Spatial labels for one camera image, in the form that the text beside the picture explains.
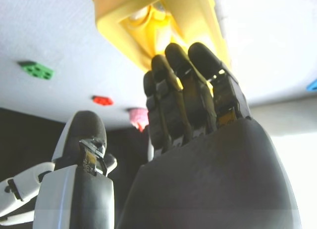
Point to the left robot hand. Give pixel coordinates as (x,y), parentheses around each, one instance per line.
(210,177)

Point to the yellow egg carton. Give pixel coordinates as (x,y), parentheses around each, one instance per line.
(119,28)

